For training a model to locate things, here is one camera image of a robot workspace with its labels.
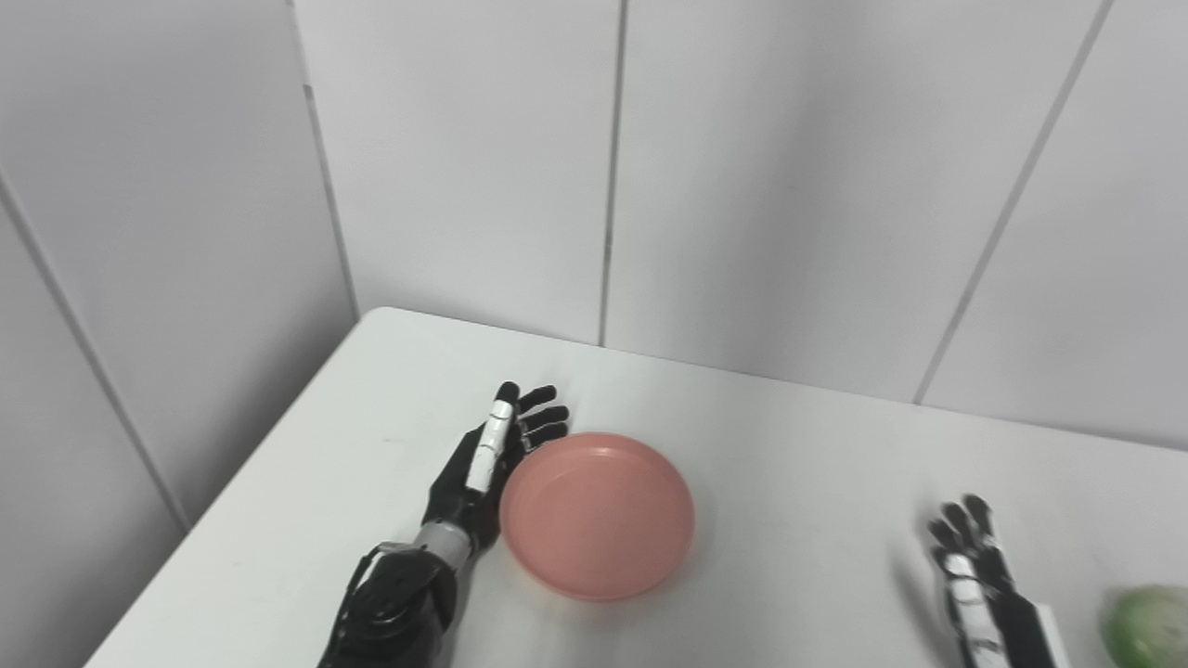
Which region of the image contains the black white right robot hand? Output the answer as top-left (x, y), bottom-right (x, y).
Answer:
top-left (926, 495), bottom-right (1074, 668)

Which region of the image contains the pink round plate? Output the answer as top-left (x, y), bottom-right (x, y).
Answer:
top-left (498, 432), bottom-right (697, 603)

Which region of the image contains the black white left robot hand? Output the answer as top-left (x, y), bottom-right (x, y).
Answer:
top-left (421, 381), bottom-right (571, 559)

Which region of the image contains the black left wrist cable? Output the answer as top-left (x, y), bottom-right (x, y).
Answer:
top-left (329, 542), bottom-right (414, 650)

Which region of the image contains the green white cabbage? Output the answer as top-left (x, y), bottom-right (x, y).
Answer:
top-left (1098, 584), bottom-right (1188, 668)

